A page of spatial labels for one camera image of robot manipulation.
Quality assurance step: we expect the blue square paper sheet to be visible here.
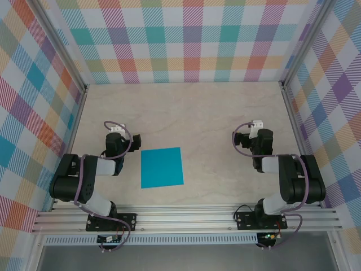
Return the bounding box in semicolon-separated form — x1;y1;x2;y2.
140;146;184;189

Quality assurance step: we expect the circuit board with green light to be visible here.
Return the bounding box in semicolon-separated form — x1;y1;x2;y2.
257;232;280;241

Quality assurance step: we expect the small dark circuit board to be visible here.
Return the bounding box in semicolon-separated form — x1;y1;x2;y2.
96;234;121;244

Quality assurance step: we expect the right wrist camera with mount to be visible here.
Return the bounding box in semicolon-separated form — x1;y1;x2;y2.
235;120;265;150

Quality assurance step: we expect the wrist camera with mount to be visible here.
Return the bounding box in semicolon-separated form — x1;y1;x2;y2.
109;123;142;151
235;120;265;150

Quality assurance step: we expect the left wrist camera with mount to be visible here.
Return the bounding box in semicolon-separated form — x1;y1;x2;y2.
109;123;142;151

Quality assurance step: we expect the aluminium table side rail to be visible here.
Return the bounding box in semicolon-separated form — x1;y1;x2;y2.
49;86;90;212
280;84;324;208

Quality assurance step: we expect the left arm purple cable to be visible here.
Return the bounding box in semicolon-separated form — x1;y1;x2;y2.
73;120;134;252

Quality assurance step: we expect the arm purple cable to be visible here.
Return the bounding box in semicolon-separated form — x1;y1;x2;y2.
232;121;309;251
73;120;134;252

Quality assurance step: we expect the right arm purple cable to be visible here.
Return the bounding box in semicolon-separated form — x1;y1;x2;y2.
232;121;309;251

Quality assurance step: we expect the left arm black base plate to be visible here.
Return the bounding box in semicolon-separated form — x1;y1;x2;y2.
85;212;138;233

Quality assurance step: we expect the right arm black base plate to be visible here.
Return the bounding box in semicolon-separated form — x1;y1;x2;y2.
235;211;288;230

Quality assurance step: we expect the aluminium mounting rail beam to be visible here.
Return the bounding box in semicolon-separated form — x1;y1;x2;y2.
30;203;344;234

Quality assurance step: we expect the slotted grey cable duct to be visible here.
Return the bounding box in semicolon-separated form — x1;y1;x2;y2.
43;234;262;246

